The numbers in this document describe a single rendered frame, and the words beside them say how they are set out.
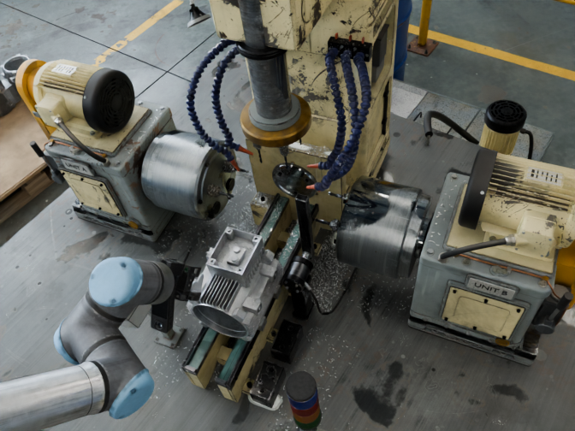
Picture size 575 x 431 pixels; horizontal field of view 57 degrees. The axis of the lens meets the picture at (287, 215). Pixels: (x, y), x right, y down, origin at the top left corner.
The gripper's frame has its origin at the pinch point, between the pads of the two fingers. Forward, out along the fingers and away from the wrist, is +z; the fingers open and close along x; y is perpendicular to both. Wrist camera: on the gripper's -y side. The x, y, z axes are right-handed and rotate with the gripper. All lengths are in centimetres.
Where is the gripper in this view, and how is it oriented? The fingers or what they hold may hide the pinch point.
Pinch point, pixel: (195, 292)
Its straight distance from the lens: 135.3
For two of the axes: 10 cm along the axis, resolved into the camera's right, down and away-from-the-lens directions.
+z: 2.8, 1.4, 9.5
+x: -9.1, -2.6, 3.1
